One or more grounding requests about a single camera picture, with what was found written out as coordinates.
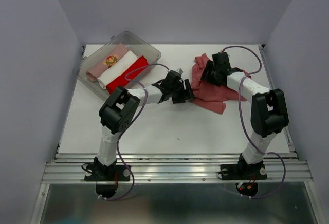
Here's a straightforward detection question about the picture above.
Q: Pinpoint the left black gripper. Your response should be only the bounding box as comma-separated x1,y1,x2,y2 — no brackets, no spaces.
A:
170,79,195,104

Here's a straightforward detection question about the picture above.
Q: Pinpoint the dusty red t shirt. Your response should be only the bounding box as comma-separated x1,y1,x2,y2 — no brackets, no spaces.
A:
191,53,238,115

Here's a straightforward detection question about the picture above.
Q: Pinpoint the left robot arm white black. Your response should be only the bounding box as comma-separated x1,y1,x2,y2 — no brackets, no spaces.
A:
82,70,195,182

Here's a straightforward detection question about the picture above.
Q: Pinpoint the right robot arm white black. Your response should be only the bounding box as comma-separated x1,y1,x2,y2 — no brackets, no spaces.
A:
202,52,289,180

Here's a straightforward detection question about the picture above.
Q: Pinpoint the red rolled t shirt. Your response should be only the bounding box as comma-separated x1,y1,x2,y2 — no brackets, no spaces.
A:
106,55,149,94

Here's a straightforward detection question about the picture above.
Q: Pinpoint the clear plastic storage bin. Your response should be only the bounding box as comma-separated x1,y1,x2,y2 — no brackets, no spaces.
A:
74,31,161,100

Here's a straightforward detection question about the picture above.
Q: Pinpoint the white rolled t shirt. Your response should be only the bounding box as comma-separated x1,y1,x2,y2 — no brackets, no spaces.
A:
97,51,138,89

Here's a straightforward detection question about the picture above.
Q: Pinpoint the pink rolled mario t shirt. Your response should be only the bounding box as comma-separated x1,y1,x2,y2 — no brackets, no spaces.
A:
86,43,129,82

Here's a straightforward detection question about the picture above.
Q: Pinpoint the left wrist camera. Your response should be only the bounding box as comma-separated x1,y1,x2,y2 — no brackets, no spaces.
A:
175,68,183,75

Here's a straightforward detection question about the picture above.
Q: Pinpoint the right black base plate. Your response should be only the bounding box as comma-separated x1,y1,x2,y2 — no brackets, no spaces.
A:
219,163,267,181

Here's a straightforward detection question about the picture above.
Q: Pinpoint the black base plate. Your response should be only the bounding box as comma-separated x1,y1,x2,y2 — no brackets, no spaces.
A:
81,163,131,182
219,163,267,181

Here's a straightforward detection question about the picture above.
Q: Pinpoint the aluminium frame rail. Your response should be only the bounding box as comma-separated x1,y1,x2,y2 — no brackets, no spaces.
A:
42,152,313,184

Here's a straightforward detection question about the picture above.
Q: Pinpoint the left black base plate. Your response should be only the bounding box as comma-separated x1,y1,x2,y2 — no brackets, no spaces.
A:
81,163,131,182

